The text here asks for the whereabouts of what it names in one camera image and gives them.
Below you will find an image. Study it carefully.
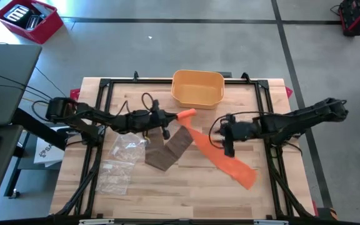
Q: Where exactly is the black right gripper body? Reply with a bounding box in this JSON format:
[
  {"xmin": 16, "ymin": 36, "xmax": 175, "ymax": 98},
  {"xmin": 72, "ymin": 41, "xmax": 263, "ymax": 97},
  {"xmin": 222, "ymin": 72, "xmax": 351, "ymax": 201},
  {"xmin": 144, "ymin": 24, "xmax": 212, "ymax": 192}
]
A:
[{"xmin": 229, "ymin": 120, "xmax": 262, "ymax": 141}]

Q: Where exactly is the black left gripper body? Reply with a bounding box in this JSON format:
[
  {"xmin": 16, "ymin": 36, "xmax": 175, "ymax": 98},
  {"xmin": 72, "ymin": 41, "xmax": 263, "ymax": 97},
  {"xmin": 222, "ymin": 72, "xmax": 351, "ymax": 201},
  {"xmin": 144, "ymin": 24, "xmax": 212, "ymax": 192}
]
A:
[{"xmin": 150, "ymin": 107, "xmax": 171, "ymax": 126}]

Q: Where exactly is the orange elastic bandage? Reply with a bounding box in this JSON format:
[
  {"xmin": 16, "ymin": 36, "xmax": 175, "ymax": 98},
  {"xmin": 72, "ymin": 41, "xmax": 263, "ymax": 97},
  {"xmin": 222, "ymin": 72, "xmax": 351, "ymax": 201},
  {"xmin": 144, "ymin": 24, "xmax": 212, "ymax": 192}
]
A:
[{"xmin": 176, "ymin": 108, "xmax": 258, "ymax": 191}]

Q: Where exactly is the brown elastic bandage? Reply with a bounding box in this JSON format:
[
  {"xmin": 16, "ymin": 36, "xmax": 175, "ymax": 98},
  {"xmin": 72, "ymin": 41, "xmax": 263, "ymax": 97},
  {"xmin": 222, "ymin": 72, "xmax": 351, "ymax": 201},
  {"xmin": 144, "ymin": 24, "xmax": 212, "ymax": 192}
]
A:
[{"xmin": 144, "ymin": 126, "xmax": 194, "ymax": 172}]

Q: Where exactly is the clear plastic zip bag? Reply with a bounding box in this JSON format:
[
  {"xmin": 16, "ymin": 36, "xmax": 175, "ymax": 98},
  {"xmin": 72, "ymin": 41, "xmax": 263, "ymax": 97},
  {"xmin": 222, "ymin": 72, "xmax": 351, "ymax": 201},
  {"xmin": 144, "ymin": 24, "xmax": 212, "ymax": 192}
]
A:
[
  {"xmin": 107, "ymin": 132, "xmax": 147, "ymax": 165},
  {"xmin": 95, "ymin": 159, "xmax": 136, "ymax": 196}
]

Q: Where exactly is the yellow plastic bin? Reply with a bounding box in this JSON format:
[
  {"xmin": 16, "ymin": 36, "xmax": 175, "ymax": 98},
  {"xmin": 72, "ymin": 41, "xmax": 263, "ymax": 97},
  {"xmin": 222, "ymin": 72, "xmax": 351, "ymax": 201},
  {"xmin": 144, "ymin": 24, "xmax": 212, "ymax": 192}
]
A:
[{"xmin": 171, "ymin": 69, "xmax": 226, "ymax": 110}]

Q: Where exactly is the white sheet with logo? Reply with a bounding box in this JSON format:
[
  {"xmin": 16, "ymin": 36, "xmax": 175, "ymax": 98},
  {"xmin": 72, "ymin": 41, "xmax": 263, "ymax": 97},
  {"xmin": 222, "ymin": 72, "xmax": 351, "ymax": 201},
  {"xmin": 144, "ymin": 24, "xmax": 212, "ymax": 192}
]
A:
[{"xmin": 33, "ymin": 126, "xmax": 66, "ymax": 168}]

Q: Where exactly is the orange and black caster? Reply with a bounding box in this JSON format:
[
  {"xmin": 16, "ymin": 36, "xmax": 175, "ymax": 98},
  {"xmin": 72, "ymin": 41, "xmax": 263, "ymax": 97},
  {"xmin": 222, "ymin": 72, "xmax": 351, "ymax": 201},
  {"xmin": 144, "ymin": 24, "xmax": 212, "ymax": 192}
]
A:
[{"xmin": 317, "ymin": 206, "xmax": 339, "ymax": 221}]

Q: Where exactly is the black desk support beam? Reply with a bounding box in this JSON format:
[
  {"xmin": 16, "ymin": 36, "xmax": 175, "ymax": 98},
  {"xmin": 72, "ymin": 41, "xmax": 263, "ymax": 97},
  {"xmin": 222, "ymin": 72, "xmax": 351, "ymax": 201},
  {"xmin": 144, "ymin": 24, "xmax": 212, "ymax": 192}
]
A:
[{"xmin": 11, "ymin": 107, "xmax": 69, "ymax": 151}]

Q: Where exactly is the red plastic crate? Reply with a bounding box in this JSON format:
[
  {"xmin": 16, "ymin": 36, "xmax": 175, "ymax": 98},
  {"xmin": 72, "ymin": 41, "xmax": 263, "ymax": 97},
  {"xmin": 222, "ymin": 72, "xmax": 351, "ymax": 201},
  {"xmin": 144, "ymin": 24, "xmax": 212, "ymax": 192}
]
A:
[{"xmin": 0, "ymin": 0, "xmax": 64, "ymax": 45}]

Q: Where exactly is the black and silver device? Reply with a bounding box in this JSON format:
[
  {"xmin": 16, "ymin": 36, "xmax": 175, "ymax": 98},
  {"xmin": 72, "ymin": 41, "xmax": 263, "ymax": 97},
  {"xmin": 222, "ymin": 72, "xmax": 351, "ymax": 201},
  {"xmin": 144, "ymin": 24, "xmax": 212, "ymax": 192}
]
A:
[{"xmin": 25, "ymin": 14, "xmax": 43, "ymax": 31}]

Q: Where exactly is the red and black tool case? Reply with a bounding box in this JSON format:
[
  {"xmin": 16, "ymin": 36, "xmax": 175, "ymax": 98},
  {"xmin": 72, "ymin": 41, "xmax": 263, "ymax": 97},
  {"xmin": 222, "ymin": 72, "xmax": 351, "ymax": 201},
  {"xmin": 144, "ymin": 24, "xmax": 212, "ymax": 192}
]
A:
[{"xmin": 337, "ymin": 0, "xmax": 360, "ymax": 37}]

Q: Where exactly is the black device with white stripes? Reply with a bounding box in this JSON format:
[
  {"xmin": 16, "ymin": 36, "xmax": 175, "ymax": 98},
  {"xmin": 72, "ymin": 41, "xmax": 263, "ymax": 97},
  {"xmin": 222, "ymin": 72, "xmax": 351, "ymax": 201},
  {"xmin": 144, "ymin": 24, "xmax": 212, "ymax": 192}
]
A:
[{"xmin": 3, "ymin": 4, "xmax": 31, "ymax": 23}]

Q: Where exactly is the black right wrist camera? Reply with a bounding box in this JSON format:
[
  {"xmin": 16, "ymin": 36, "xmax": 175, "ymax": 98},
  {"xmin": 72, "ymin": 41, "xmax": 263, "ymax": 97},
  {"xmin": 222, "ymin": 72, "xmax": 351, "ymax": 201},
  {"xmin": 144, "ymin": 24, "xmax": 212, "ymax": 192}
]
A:
[{"xmin": 222, "ymin": 134, "xmax": 236, "ymax": 158}]

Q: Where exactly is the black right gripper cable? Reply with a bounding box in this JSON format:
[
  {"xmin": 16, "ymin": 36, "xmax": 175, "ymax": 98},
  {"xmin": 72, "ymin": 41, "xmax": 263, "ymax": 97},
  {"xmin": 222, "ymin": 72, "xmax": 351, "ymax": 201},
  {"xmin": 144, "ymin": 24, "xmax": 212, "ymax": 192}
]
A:
[{"xmin": 209, "ymin": 111, "xmax": 264, "ymax": 149}]

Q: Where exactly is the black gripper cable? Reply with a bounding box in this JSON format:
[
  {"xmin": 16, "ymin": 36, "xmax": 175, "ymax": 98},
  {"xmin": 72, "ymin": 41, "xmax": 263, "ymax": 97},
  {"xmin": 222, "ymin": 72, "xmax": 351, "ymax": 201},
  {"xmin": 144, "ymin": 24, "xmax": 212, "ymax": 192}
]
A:
[
  {"xmin": 209, "ymin": 111, "xmax": 264, "ymax": 149},
  {"xmin": 141, "ymin": 92, "xmax": 161, "ymax": 112}
]

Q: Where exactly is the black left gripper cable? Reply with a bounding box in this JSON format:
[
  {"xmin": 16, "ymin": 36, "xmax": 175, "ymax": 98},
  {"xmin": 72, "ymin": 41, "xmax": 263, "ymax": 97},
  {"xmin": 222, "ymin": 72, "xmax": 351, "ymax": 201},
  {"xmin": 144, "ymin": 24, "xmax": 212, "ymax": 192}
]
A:
[{"xmin": 141, "ymin": 92, "xmax": 161, "ymax": 112}]

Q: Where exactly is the white table bracket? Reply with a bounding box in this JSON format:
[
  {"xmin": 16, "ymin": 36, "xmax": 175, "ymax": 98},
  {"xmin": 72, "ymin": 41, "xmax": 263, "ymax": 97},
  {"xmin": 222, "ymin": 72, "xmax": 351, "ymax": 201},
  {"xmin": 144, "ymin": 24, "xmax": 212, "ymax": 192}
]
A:
[
  {"xmin": 79, "ymin": 218, "xmax": 115, "ymax": 225},
  {"xmin": 254, "ymin": 219, "xmax": 289, "ymax": 225}
]

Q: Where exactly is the yellow floor cable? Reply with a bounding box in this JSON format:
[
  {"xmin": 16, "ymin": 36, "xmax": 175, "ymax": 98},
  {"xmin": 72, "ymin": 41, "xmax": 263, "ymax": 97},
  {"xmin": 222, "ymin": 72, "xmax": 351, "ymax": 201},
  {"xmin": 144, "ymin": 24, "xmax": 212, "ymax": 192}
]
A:
[{"xmin": 22, "ymin": 96, "xmax": 48, "ymax": 106}]

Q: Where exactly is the black desk cable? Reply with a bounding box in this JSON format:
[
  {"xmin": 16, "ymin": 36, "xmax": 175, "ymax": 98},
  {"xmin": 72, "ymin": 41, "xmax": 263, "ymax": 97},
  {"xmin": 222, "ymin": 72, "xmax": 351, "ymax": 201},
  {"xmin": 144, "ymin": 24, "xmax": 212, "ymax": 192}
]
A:
[{"xmin": 0, "ymin": 69, "xmax": 54, "ymax": 103}]

